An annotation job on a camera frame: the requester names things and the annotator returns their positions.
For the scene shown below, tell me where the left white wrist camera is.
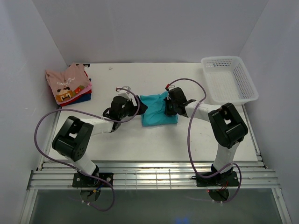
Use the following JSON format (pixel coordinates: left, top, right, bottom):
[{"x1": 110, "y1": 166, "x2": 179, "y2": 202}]
[{"x1": 116, "y1": 86, "x2": 131, "y2": 100}]

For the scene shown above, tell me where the aluminium rail frame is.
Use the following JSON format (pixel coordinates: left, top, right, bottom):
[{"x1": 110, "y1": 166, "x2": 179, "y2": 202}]
[{"x1": 21, "y1": 118, "x2": 292, "y2": 224}]

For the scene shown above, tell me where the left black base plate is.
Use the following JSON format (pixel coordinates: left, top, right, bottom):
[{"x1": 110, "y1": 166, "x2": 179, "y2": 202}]
[{"x1": 72, "y1": 173, "x2": 114, "y2": 188}]

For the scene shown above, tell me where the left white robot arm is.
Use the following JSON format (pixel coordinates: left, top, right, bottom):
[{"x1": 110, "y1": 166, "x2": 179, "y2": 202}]
[{"x1": 52, "y1": 96, "x2": 148, "y2": 187}]

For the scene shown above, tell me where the pink folded t-shirt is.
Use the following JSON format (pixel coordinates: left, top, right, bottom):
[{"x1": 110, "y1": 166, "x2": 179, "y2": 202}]
[{"x1": 73, "y1": 81, "x2": 92, "y2": 97}]

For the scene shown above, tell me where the blue folded t-shirt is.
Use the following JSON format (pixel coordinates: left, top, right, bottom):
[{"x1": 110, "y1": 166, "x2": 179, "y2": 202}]
[{"x1": 60, "y1": 90, "x2": 92, "y2": 107}]

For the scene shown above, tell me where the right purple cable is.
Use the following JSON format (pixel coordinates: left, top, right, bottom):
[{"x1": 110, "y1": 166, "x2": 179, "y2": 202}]
[{"x1": 165, "y1": 78, "x2": 242, "y2": 204}]

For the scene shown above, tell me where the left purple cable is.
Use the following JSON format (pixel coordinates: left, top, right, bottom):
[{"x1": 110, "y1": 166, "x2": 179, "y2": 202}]
[{"x1": 34, "y1": 86, "x2": 141, "y2": 212}]

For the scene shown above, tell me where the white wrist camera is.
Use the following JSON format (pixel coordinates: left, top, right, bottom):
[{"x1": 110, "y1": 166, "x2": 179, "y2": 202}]
[
  {"x1": 116, "y1": 86, "x2": 131, "y2": 100},
  {"x1": 165, "y1": 84, "x2": 175, "y2": 92}
]

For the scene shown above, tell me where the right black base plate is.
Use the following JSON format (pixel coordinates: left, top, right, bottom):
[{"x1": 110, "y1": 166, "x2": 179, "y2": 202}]
[{"x1": 191, "y1": 171, "x2": 239, "y2": 187}]

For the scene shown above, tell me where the teal t-shirt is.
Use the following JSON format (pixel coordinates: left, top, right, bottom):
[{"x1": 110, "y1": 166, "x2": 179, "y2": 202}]
[{"x1": 140, "y1": 91, "x2": 178, "y2": 127}]

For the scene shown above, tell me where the purple cable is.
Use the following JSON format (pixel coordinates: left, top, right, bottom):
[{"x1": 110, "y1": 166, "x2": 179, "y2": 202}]
[
  {"x1": 165, "y1": 78, "x2": 242, "y2": 204},
  {"x1": 34, "y1": 86, "x2": 141, "y2": 212}
]

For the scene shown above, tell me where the beige folded t-shirt with print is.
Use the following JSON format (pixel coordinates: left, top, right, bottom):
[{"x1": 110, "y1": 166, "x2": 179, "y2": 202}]
[{"x1": 45, "y1": 63, "x2": 89, "y2": 104}]

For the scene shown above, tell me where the white plastic basket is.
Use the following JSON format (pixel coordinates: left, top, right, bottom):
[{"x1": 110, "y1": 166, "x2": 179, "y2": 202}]
[{"x1": 201, "y1": 56, "x2": 259, "y2": 105}]

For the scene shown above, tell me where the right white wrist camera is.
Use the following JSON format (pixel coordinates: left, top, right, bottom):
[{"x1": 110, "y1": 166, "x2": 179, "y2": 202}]
[{"x1": 165, "y1": 84, "x2": 175, "y2": 92}]

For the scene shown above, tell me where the red folded t-shirt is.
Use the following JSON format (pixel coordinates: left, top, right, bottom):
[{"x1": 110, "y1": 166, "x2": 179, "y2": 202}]
[{"x1": 58, "y1": 78, "x2": 92, "y2": 107}]

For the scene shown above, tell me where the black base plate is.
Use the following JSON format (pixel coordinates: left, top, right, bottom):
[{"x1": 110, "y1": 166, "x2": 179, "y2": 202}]
[
  {"x1": 191, "y1": 171, "x2": 239, "y2": 187},
  {"x1": 72, "y1": 173, "x2": 114, "y2": 188}
]

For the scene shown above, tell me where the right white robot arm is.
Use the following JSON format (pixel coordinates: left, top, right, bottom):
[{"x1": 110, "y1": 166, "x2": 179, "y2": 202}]
[{"x1": 164, "y1": 87, "x2": 248, "y2": 185}]

